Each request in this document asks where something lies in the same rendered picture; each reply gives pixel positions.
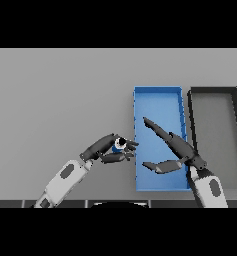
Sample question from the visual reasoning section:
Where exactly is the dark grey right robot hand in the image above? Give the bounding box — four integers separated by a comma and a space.
141, 116, 214, 178

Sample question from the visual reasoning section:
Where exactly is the dark grey bin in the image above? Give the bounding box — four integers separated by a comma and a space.
187, 86, 237, 191

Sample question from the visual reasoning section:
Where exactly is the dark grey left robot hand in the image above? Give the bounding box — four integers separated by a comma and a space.
79, 133, 140, 165

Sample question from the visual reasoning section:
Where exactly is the blue bin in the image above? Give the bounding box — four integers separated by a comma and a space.
132, 86, 193, 192

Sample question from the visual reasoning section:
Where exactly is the blue pipe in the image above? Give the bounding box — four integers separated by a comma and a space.
111, 136, 128, 154

